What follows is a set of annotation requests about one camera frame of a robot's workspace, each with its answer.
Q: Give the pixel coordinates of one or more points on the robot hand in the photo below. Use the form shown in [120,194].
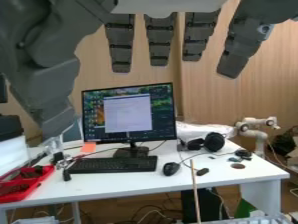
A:
[40,50]

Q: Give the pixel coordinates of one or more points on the computer screen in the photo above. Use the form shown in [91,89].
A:
[128,113]

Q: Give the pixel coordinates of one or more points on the orange paper note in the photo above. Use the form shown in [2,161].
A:
[88,147]

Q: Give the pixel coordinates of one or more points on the small black device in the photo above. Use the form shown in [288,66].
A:
[67,175]

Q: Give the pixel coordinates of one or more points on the black keyboard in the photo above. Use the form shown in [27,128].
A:
[113,164]

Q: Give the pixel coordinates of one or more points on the red tray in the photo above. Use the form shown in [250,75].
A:
[27,186]

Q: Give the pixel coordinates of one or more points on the white desk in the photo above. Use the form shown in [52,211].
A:
[133,185]

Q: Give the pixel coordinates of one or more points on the black mouse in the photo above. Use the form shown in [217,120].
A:
[171,168]

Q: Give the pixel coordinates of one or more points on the black headphones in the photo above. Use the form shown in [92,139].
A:
[213,141]

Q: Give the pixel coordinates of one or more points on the small white jointed device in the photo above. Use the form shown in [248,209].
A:
[260,130]

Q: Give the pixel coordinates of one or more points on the thin stick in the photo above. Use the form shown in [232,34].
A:
[195,193]

